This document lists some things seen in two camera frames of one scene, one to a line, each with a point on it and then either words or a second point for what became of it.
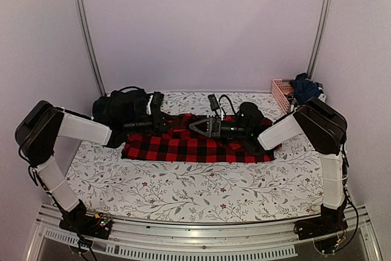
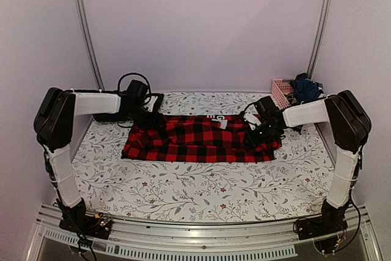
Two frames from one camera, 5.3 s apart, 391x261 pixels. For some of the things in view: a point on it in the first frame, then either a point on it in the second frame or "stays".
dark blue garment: x=304 y=88 stays
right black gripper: x=211 y=123 -> x=253 y=141
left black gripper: x=158 y=124 -> x=155 y=122
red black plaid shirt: x=179 y=144 stays
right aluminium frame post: x=322 y=19 stays
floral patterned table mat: x=103 y=182 stays
